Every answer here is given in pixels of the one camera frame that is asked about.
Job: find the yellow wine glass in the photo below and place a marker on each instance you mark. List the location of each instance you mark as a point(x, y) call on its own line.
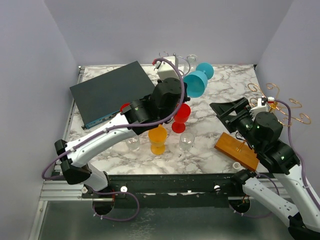
point(157, 138)

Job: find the clear glass on silver rack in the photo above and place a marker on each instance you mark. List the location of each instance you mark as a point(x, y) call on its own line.
point(190, 64)

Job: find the clear ribbed wine glass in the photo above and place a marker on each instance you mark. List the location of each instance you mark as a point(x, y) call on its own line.
point(186, 141)

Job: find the silver wire glass rack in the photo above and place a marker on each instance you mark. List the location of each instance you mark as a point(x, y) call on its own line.
point(181, 63)

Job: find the blue wine glass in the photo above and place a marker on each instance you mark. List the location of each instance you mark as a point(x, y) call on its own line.
point(197, 80)

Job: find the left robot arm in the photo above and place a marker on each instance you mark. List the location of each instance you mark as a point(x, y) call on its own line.
point(138, 117)

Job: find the black mounting rail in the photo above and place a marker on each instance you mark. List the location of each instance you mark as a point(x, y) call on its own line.
point(169, 191)

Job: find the aluminium frame rail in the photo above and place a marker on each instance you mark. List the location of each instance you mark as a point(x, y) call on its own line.
point(60, 190)

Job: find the gold wire glass rack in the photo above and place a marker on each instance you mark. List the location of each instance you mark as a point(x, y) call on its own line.
point(238, 149)

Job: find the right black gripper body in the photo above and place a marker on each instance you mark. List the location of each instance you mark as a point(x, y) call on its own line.
point(242, 123)

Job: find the black network switch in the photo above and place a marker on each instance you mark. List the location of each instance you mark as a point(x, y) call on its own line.
point(101, 98)

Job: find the red wine glass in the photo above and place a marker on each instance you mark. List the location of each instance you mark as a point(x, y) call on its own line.
point(124, 106)
point(180, 119)

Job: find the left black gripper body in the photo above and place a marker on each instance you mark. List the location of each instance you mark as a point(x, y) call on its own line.
point(186, 98)

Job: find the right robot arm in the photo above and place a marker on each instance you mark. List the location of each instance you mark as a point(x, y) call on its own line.
point(261, 130)

